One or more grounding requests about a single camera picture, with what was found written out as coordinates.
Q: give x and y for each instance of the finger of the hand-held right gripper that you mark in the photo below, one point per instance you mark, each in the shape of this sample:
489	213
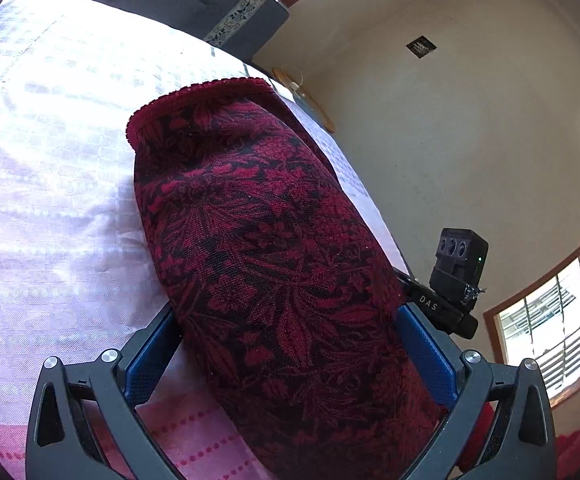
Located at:
401	278

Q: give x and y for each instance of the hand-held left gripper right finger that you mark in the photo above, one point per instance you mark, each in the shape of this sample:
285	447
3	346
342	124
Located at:
425	355

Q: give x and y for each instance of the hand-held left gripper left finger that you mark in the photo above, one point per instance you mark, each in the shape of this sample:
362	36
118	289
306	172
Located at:
145	357

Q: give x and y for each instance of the dark red floral cloth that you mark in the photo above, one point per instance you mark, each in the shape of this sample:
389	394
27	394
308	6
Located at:
270	270

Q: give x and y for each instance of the small wooden framed window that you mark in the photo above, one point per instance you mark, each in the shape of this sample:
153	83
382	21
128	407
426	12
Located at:
555	330

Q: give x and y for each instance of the pink checked bedsheet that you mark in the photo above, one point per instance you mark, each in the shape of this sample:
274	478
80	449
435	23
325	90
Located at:
55	160

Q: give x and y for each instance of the black wall plate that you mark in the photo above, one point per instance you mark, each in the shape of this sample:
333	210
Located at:
421	46

